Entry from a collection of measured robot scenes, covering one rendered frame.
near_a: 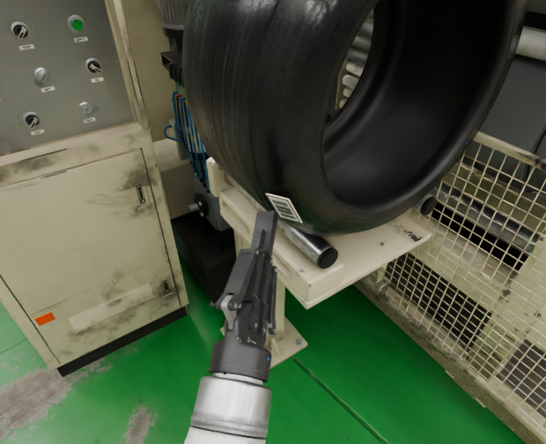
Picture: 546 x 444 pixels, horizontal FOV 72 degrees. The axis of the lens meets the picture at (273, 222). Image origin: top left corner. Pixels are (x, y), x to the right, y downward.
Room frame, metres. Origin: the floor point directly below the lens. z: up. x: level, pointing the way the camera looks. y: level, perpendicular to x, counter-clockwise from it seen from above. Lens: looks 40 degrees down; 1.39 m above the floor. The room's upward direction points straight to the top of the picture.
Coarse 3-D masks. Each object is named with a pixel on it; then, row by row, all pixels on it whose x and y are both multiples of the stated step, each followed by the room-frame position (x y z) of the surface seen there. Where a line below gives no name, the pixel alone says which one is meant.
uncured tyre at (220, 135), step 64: (192, 0) 0.60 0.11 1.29; (256, 0) 0.47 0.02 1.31; (320, 0) 0.45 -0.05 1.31; (384, 0) 0.87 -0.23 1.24; (448, 0) 0.82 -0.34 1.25; (512, 0) 0.63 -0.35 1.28; (192, 64) 0.56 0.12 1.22; (256, 64) 0.44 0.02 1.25; (320, 64) 0.44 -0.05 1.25; (384, 64) 0.89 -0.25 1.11; (448, 64) 0.81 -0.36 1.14; (256, 128) 0.43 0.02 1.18; (320, 128) 0.43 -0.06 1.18; (384, 128) 0.83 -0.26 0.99; (448, 128) 0.73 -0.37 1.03; (256, 192) 0.45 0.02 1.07; (320, 192) 0.44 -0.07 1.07; (384, 192) 0.66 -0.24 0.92
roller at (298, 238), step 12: (228, 180) 0.75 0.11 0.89; (240, 192) 0.70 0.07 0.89; (288, 228) 0.55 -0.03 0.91; (300, 240) 0.52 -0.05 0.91; (312, 240) 0.51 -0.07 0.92; (324, 240) 0.51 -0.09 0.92; (312, 252) 0.49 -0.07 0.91; (324, 252) 0.48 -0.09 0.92; (336, 252) 0.49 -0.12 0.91; (324, 264) 0.47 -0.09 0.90
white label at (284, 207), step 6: (270, 198) 0.43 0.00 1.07; (276, 198) 0.43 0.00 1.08; (282, 198) 0.42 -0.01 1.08; (288, 198) 0.41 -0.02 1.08; (276, 204) 0.43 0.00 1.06; (282, 204) 0.43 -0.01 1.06; (288, 204) 0.42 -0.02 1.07; (276, 210) 0.44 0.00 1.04; (282, 210) 0.43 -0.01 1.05; (288, 210) 0.42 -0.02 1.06; (294, 210) 0.42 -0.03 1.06; (282, 216) 0.44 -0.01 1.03; (288, 216) 0.43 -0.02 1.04; (294, 216) 0.43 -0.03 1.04; (300, 222) 0.43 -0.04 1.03
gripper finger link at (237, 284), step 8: (256, 248) 0.37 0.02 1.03; (240, 256) 0.36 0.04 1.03; (248, 256) 0.36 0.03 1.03; (256, 256) 0.36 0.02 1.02; (240, 264) 0.35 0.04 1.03; (248, 264) 0.34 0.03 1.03; (232, 272) 0.34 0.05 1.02; (240, 272) 0.33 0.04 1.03; (248, 272) 0.33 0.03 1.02; (232, 280) 0.32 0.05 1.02; (240, 280) 0.32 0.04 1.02; (248, 280) 0.32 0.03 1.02; (232, 288) 0.31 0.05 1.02; (240, 288) 0.31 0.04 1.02; (224, 296) 0.30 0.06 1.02; (232, 296) 0.30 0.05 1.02; (240, 296) 0.30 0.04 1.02; (216, 304) 0.29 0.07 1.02; (232, 304) 0.28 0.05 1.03
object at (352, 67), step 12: (372, 12) 1.08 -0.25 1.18; (372, 24) 1.08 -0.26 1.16; (360, 36) 1.11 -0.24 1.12; (360, 48) 1.17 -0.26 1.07; (348, 60) 1.15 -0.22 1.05; (360, 60) 1.08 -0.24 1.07; (348, 72) 1.15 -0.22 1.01; (360, 72) 1.09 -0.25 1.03; (348, 84) 1.11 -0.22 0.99; (336, 96) 1.14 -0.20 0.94; (348, 96) 1.12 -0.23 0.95; (336, 108) 1.13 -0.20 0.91
